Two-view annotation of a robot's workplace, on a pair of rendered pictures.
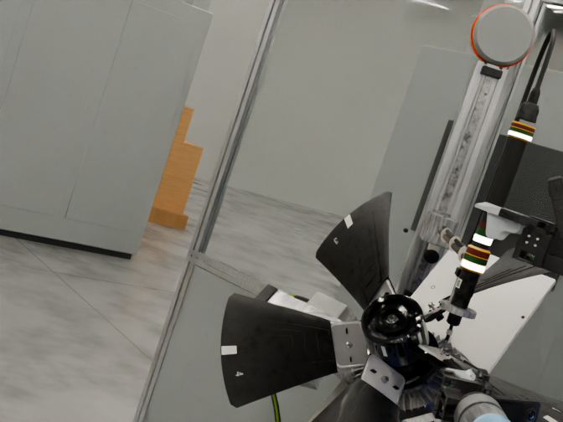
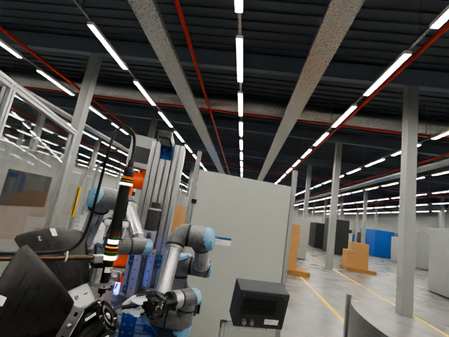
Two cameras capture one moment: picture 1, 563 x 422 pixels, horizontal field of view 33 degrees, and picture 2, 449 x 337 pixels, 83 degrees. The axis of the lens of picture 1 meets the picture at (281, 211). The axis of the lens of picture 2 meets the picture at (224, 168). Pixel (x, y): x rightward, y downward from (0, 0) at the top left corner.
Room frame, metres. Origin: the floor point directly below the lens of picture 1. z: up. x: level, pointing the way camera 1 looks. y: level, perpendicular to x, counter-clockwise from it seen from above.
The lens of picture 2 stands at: (2.19, 0.50, 1.57)
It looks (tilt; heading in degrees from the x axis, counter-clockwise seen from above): 10 degrees up; 223
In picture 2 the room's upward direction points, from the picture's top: 9 degrees clockwise
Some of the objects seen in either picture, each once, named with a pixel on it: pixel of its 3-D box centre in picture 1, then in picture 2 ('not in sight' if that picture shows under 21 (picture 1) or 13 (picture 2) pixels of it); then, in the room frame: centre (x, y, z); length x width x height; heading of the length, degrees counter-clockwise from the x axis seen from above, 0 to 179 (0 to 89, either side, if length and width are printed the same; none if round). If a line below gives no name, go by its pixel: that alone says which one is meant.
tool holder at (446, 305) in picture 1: (464, 286); (103, 270); (1.76, -0.37, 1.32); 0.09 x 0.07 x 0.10; 178
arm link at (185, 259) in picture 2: not in sight; (182, 263); (1.01, -0.83, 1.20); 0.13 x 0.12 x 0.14; 131
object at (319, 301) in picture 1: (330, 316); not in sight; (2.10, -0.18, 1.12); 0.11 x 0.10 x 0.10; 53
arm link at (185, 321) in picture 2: not in sight; (180, 320); (1.34, -0.40, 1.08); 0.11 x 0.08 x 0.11; 131
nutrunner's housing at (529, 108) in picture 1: (493, 208); (117, 223); (1.75, -0.37, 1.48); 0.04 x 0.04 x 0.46
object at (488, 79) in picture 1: (451, 185); not in sight; (2.42, -0.39, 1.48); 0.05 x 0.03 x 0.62; 88
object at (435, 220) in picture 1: (438, 229); not in sight; (2.37, -0.39, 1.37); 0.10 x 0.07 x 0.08; 178
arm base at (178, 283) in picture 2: not in sight; (177, 281); (1.01, -0.84, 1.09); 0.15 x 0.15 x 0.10
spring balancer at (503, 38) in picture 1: (502, 35); not in sight; (2.47, -0.39, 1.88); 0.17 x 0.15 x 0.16; 53
